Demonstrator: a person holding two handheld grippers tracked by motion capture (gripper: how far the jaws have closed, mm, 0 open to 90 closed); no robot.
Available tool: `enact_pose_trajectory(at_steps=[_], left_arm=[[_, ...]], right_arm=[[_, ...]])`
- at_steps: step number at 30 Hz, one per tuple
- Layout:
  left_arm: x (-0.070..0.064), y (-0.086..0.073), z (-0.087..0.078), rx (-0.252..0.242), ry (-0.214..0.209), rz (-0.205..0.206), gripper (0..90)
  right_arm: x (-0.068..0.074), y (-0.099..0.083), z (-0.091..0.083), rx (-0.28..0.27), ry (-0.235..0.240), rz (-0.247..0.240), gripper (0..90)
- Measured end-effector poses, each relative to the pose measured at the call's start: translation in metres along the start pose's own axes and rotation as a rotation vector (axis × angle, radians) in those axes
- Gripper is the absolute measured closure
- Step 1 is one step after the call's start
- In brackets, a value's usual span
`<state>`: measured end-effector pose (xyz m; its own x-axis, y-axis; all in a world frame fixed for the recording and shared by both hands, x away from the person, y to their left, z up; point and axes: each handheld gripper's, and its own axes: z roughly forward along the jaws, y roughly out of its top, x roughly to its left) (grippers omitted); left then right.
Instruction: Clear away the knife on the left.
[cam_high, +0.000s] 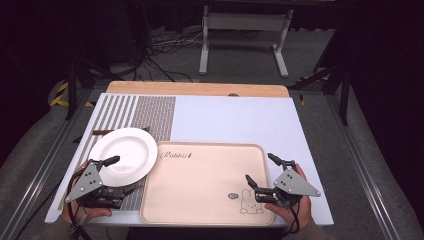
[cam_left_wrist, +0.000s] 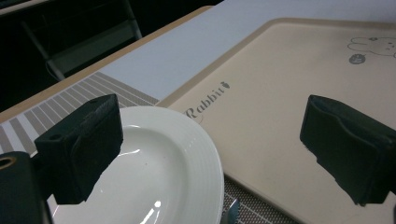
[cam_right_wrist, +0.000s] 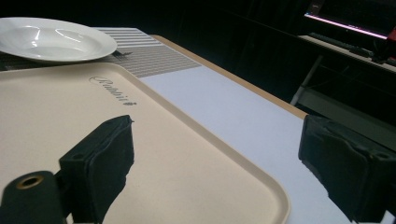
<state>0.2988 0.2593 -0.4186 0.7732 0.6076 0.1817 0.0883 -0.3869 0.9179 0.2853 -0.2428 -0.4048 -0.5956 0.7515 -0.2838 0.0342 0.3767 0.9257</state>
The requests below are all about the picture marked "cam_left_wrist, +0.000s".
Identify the grey metal stand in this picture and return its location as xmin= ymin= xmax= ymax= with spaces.
xmin=20 ymin=0 xmax=144 ymax=82

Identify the grey striped placemat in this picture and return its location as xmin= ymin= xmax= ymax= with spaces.
xmin=0 ymin=71 xmax=300 ymax=224

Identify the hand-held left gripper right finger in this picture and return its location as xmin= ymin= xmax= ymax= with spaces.
xmin=299 ymin=94 xmax=396 ymax=207

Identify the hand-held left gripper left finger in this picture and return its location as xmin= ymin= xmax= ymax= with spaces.
xmin=33 ymin=93 xmax=124 ymax=205

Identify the beige rabbit-print tray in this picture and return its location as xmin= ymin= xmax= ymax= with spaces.
xmin=157 ymin=17 xmax=396 ymax=224

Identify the white ceramic plate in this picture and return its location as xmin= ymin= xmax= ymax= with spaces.
xmin=46 ymin=105 xmax=225 ymax=224

